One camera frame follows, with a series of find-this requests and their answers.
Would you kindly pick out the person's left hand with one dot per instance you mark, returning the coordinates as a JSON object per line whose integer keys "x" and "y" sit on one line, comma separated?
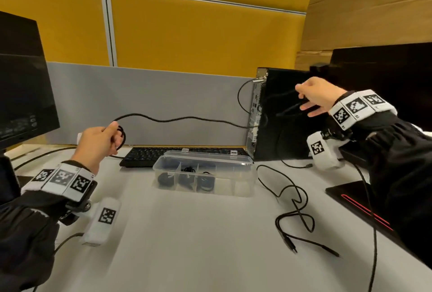
{"x": 92, "y": 148}

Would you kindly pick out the person's right hand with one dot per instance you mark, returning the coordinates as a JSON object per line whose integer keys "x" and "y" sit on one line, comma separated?
{"x": 319, "y": 94}

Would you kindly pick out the clear plastic compartment box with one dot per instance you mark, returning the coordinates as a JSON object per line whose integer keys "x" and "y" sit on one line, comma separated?
{"x": 202, "y": 158}

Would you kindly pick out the person's right forearm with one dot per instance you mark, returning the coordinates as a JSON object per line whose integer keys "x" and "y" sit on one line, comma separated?
{"x": 405, "y": 167}

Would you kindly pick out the person's left forearm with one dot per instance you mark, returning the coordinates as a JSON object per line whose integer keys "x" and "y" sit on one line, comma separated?
{"x": 27, "y": 234}

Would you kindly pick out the brown cardboard box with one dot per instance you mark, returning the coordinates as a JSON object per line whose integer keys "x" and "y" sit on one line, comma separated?
{"x": 371, "y": 8}

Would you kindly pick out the grey webcam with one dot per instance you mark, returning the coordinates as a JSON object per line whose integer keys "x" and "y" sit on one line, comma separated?
{"x": 317, "y": 66}

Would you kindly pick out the right wrist marker band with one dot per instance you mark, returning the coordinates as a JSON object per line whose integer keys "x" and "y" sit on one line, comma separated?
{"x": 354, "y": 108}

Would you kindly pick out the wrist marker band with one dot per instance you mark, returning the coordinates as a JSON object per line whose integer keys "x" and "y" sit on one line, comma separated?
{"x": 60, "y": 180}
{"x": 354, "y": 108}

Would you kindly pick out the left wrist marker band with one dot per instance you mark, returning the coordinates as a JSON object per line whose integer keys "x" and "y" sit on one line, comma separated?
{"x": 60, "y": 180}

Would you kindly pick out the black keyboard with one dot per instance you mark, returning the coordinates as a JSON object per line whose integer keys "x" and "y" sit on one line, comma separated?
{"x": 141, "y": 156}

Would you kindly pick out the black desktop computer tower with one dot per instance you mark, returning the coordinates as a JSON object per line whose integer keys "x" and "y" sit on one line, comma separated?
{"x": 280, "y": 140}

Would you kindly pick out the grey desk partition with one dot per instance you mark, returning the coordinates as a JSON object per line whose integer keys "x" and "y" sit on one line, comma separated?
{"x": 152, "y": 92}

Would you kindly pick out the black monitor with square stand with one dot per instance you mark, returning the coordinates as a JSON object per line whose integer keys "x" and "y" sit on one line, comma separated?
{"x": 23, "y": 82}

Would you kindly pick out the yellow partition panel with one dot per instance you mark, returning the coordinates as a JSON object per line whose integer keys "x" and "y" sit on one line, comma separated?
{"x": 202, "y": 28}

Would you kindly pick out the small white plastic bracket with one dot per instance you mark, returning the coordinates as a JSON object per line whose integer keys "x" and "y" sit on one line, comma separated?
{"x": 79, "y": 138}

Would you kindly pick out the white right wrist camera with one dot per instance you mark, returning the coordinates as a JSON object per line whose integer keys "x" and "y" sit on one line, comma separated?
{"x": 324, "y": 153}

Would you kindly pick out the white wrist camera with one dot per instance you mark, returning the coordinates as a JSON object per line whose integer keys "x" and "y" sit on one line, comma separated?
{"x": 324, "y": 153}
{"x": 101, "y": 224}

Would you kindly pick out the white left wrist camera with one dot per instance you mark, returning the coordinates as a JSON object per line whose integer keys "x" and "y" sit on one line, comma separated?
{"x": 101, "y": 224}

